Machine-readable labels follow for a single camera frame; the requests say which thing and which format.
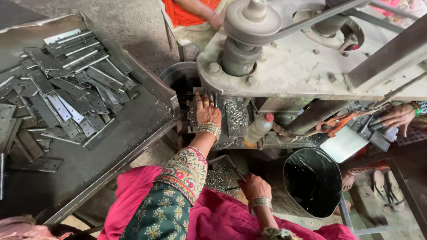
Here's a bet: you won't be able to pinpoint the grey metal lever handle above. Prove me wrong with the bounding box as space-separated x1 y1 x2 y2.
207 155 248 183

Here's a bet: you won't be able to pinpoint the dark drive belt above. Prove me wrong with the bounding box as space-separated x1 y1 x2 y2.
267 0 371 42

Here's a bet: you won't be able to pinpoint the orange handled clamp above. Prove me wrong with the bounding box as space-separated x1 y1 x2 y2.
316 111 358 138

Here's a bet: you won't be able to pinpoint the plastic bottle with red cap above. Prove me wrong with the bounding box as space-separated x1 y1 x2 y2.
244 113 275 144

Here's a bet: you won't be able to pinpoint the steel round bucket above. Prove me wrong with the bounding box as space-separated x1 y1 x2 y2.
159 61 201 100

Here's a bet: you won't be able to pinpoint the heap of metal shavings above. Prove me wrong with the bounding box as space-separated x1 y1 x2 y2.
225 99 248 133

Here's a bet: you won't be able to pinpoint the grey drilling machine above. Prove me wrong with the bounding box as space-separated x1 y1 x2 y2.
177 0 427 150

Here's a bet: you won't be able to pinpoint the grey machine pulley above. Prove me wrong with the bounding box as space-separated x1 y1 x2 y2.
224 0 282 45

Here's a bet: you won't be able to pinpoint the pale pink cloth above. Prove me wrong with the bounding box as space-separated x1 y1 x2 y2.
0 215 73 240

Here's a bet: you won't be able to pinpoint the gold bangles on left wrist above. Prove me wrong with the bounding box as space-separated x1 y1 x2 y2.
198 122 221 144

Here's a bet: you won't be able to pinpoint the stack of dark metal hinges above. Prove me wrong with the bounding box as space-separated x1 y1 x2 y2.
350 113 399 152

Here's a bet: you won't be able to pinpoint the pile of grey metal hinges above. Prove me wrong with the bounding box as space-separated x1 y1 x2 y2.
0 29 138 200

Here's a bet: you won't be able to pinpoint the person's left hand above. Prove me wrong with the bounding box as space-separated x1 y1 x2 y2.
195 93 222 129

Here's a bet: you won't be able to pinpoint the tan sandal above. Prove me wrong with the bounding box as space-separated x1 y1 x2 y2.
386 170 406 213
372 170 391 214

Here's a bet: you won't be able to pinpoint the grey metal stool frame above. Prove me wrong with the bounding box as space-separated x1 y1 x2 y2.
338 192 396 236

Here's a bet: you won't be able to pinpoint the grey metal tray table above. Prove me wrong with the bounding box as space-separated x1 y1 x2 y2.
0 12 181 226

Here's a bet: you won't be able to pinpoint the gold bangles on wrist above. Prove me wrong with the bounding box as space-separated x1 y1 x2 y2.
198 122 221 144
248 197 273 215

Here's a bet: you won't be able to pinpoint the person's right hand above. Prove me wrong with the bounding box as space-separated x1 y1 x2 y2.
237 173 273 201

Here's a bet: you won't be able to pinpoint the pale metal sheet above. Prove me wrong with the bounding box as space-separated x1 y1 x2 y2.
320 126 370 164

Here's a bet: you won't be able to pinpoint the green floral embroidered sleeve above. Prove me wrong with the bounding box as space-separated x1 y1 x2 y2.
119 147 208 240

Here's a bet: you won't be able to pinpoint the pink cloth garment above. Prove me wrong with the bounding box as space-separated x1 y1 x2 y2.
98 165 358 240

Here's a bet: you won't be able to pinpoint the green bangles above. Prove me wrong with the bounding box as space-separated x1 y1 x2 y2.
410 101 423 118

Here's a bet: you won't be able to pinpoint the gold bangles on right wrist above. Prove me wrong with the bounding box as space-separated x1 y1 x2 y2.
248 197 273 215

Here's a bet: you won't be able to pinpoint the black round bucket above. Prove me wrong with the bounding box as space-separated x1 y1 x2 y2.
283 148 343 219

